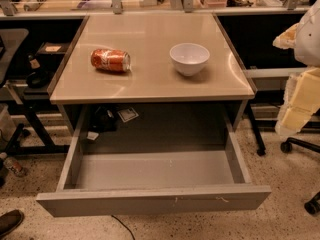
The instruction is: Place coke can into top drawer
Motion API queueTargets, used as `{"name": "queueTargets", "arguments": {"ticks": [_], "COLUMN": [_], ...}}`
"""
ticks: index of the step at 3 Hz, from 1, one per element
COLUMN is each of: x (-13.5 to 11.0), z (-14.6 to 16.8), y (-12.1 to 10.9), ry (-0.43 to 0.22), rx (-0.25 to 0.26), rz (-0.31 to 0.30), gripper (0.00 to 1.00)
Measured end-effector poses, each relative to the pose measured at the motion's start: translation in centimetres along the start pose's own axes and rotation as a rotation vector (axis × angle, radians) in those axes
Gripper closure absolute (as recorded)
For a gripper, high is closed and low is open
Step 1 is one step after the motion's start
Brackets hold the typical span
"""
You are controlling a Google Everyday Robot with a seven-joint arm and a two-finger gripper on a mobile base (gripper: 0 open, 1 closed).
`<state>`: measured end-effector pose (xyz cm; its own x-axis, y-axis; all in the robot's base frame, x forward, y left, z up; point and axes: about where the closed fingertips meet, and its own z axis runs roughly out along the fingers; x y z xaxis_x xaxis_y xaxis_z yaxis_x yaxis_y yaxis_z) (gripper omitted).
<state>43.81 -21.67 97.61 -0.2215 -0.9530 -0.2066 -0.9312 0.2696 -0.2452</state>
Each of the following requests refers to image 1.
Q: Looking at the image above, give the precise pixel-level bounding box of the white paper tag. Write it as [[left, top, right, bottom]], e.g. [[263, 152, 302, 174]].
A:
[[118, 107, 139, 122]]

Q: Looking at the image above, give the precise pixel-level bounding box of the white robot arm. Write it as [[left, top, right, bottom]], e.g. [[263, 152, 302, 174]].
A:
[[273, 4, 320, 136]]

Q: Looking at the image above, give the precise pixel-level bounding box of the grey open drawer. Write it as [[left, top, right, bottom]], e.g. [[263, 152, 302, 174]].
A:
[[37, 108, 271, 217]]

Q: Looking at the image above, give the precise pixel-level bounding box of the white bowl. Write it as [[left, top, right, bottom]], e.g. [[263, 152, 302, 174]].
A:
[[169, 43, 210, 76]]

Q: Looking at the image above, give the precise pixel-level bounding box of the black floor cable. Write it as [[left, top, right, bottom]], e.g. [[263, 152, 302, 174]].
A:
[[110, 215, 137, 240]]

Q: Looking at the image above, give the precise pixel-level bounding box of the red coke can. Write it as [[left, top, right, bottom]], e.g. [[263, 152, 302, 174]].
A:
[[91, 49, 131, 73]]

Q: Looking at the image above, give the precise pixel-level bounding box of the grey cabinet with beige top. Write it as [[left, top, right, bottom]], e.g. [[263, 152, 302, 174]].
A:
[[50, 12, 255, 131]]

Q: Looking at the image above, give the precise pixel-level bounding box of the grey chair at left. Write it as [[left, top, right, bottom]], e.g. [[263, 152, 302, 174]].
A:
[[0, 28, 29, 88]]

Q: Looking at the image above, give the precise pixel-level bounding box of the plastic bottle on floor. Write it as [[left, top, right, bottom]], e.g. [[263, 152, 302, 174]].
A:
[[0, 152, 27, 177]]

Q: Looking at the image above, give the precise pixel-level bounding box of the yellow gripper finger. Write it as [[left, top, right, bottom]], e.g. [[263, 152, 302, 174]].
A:
[[273, 24, 298, 49], [275, 67, 320, 136]]

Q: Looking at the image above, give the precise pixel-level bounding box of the black side table frame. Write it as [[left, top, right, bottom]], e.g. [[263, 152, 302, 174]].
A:
[[3, 80, 71, 157]]

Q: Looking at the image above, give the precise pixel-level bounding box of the black office chair base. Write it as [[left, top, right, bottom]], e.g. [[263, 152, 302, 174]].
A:
[[280, 136, 320, 216]]

